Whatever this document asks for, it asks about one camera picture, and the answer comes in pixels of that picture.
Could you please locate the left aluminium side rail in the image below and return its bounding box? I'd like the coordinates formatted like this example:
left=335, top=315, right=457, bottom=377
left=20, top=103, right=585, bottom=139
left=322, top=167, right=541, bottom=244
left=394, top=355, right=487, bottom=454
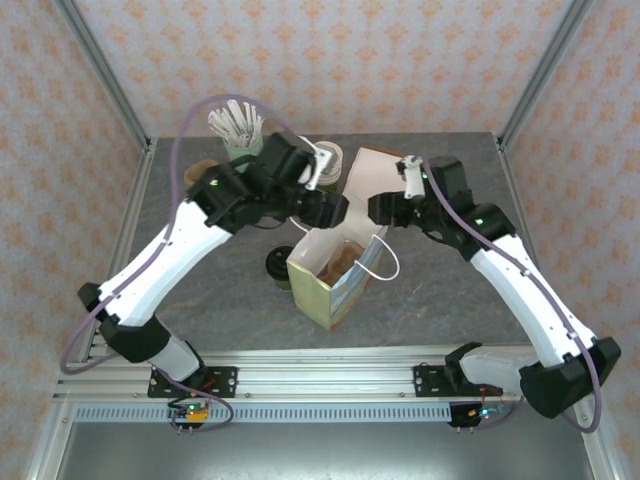
left=79, top=137, right=159, bottom=362

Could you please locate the stack of brown pulp carriers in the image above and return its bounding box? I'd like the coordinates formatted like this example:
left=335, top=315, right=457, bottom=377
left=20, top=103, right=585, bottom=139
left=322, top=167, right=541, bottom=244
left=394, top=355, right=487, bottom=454
left=183, top=158, right=221, bottom=199

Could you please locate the small circuit board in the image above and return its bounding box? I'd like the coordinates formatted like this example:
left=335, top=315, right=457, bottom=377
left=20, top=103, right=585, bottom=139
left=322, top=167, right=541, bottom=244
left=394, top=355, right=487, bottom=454
left=467, top=399, right=509, bottom=421
left=167, top=392, right=211, bottom=426

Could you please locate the left small circuit board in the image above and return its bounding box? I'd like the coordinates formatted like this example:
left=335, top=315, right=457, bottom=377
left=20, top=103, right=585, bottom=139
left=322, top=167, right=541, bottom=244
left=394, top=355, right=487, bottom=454
left=167, top=392, right=211, bottom=426

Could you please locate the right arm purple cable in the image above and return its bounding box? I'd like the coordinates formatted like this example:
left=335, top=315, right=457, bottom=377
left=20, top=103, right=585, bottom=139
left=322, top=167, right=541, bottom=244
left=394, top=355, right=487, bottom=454
left=422, top=158, right=605, bottom=435

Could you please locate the right aluminium corner post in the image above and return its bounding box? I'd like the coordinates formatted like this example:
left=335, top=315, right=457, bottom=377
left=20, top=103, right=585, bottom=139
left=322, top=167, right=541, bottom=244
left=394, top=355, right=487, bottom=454
left=497, top=0, right=596, bottom=146

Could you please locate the slotted grey cable duct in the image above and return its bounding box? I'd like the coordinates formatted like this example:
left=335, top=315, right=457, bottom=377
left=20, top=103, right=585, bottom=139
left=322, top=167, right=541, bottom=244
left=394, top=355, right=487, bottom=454
left=73, top=402, right=509, bottom=425

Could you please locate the grey metal panel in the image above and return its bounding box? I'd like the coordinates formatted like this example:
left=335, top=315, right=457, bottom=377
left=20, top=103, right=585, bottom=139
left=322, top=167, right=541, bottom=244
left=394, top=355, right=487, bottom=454
left=29, top=422, right=614, bottom=480

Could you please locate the white paper carry bag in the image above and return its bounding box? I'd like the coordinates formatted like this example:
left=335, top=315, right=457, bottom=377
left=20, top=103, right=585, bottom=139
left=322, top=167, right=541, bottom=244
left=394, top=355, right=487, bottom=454
left=286, top=199, right=401, bottom=332

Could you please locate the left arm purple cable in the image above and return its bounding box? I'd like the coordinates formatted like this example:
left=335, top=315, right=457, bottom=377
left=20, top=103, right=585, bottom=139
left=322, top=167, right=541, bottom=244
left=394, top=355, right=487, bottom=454
left=59, top=93, right=321, bottom=436

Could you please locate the left aluminium corner post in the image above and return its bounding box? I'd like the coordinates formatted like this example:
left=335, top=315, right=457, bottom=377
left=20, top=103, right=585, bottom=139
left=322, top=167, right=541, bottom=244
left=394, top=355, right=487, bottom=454
left=52, top=0, right=154, bottom=151

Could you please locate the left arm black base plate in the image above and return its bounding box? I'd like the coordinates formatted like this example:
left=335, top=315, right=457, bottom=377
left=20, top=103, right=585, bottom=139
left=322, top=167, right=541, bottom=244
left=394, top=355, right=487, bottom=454
left=147, top=366, right=239, bottom=399

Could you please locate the horizontal aluminium frame rail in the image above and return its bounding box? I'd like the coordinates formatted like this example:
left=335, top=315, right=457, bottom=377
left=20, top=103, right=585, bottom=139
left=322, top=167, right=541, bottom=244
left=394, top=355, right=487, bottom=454
left=52, top=348, right=600, bottom=401

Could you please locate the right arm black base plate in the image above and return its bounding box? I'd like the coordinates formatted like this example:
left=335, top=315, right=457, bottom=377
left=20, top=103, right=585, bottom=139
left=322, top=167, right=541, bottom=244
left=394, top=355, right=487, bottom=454
left=412, top=364, right=454, bottom=399

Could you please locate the green coffee cup black lid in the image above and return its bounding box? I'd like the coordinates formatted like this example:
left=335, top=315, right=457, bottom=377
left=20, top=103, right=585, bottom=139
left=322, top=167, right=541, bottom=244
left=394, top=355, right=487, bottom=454
left=264, top=244, right=296, bottom=292

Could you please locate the brown pulp cup carrier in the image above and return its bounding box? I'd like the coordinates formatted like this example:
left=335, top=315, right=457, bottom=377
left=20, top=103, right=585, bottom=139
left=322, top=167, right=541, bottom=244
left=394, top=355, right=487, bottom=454
left=319, top=241, right=366, bottom=281

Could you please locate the aluminium corner post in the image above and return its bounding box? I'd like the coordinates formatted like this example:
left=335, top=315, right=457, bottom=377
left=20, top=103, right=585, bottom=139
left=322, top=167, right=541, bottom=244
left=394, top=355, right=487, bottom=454
left=497, top=0, right=596, bottom=146
left=52, top=0, right=154, bottom=151

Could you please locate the right small circuit board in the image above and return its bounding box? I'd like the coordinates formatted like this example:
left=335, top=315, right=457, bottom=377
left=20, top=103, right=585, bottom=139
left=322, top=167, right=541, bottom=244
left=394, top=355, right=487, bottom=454
left=467, top=399, right=509, bottom=421

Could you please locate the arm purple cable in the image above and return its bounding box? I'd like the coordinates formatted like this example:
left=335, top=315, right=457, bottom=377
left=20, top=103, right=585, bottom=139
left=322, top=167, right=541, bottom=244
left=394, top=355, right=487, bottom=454
left=59, top=93, right=321, bottom=436
left=422, top=158, right=605, bottom=435

